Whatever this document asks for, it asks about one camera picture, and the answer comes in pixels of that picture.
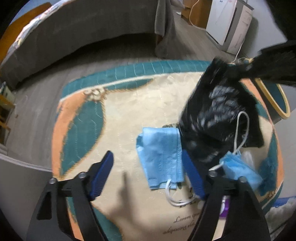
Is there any purple spray bottle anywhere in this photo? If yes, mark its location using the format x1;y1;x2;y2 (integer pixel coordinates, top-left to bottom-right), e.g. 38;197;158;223
219;196;230;218

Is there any black plastic bag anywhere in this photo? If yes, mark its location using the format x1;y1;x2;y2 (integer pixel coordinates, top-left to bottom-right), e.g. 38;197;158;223
179;58;264;168

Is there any light blue face mask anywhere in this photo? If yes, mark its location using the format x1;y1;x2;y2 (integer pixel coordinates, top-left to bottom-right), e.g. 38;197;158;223
136;127;197;207

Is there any teal glove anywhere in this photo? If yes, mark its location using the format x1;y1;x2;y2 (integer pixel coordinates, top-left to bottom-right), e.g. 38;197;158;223
258;155;278;196

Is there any teal yellow trash bin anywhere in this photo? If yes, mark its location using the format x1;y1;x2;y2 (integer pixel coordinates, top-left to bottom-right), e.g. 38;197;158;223
240;78;290;124

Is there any white crumpled tissue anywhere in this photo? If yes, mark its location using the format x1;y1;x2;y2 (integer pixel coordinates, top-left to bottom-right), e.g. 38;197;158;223
241;151;255;170

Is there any white air purifier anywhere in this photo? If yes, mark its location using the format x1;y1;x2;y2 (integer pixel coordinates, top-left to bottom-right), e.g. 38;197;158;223
206;0;253;55

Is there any wooden cabinet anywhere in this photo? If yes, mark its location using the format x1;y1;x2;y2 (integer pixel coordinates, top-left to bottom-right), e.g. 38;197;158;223
181;0;212;29

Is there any wooden bedside stand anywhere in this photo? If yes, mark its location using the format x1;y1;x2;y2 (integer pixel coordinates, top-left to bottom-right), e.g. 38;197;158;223
0;82;16;145

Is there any patterned teal beige rug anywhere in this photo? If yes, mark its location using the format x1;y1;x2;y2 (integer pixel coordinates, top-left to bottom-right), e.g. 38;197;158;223
51;60;285;241

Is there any wooden headboard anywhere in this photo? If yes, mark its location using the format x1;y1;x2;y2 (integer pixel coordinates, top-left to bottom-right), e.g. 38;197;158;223
1;2;52;62

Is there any bed with grey cover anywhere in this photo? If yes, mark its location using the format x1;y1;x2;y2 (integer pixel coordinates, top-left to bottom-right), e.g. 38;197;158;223
0;0;181;91

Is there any light blue quilt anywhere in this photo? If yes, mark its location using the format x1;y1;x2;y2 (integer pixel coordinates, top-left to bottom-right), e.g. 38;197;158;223
7;1;72;54

